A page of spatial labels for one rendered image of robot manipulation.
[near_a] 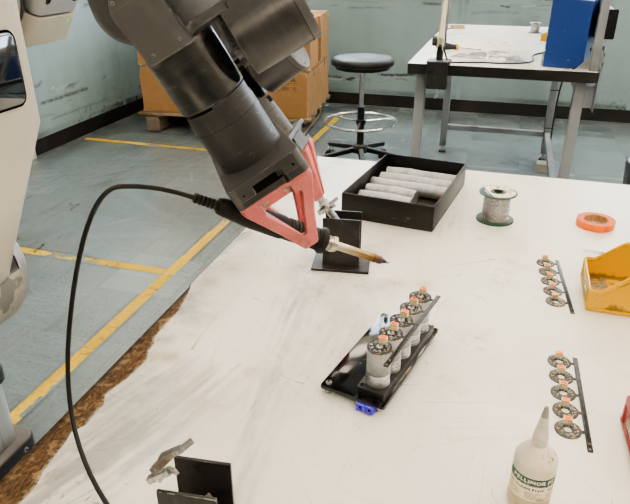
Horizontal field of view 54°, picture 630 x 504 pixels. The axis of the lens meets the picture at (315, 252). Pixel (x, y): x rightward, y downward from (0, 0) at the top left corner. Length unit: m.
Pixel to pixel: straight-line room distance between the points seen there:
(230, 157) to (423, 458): 0.32
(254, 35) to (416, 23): 4.57
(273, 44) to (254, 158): 0.09
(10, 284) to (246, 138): 0.44
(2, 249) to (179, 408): 0.30
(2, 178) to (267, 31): 0.43
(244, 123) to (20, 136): 0.39
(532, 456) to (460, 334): 0.26
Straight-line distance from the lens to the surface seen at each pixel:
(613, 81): 5.08
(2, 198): 0.81
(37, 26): 0.95
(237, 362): 0.71
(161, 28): 0.45
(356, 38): 5.13
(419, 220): 1.02
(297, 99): 4.15
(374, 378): 0.63
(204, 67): 0.48
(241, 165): 0.50
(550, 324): 0.82
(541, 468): 0.54
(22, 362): 2.17
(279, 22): 0.47
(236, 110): 0.49
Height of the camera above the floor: 1.17
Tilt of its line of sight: 26 degrees down
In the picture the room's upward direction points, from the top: straight up
